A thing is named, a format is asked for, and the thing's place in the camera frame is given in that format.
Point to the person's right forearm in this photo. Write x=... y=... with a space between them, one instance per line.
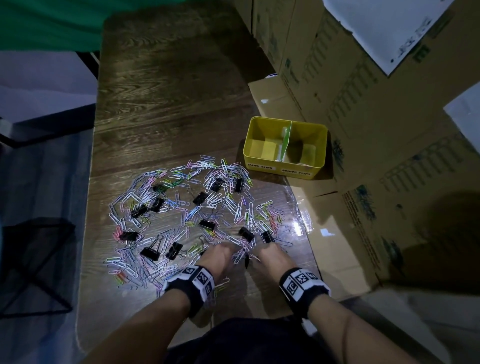
x=348 y=330

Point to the person's left hand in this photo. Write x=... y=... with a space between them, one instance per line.
x=217 y=258

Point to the person's left forearm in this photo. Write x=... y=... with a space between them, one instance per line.
x=142 y=333

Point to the black metal stool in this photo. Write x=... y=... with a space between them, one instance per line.
x=45 y=232

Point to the black left wristband with markers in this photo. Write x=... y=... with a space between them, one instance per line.
x=187 y=288

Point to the large printed cardboard box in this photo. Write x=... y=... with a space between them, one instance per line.
x=375 y=131

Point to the person's black clothing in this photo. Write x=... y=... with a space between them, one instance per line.
x=243 y=345

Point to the pile of coloured paper clips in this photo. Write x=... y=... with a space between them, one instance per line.
x=215 y=197

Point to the group of black binder clips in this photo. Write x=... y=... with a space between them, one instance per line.
x=150 y=254

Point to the yellow divided bin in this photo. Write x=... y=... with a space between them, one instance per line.
x=262 y=165

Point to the green cloth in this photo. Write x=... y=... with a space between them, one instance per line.
x=48 y=26

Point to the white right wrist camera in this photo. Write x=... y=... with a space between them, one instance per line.
x=309 y=327

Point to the person's right hand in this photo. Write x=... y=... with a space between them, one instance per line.
x=273 y=260

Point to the black right wristband with markers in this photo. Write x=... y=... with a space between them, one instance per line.
x=300 y=288

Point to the black wristband with markers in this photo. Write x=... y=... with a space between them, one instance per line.
x=187 y=288
x=300 y=288

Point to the green divider card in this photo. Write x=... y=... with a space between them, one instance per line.
x=287 y=144

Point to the white furniture with black base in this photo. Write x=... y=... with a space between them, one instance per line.
x=45 y=82

